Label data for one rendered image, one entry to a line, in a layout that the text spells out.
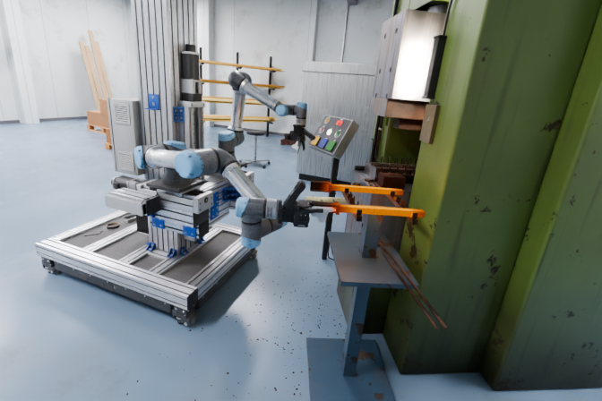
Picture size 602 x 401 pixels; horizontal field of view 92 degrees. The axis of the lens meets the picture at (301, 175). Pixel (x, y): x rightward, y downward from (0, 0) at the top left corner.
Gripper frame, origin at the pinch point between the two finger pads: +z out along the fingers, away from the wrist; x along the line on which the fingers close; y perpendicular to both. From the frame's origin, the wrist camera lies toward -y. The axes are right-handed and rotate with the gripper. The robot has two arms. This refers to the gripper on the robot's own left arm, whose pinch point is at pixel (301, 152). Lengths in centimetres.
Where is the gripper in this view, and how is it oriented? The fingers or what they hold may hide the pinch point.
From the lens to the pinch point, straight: 210.1
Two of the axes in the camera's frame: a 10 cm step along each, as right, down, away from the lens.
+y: -9.4, -1.7, 3.0
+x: -3.3, 2.4, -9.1
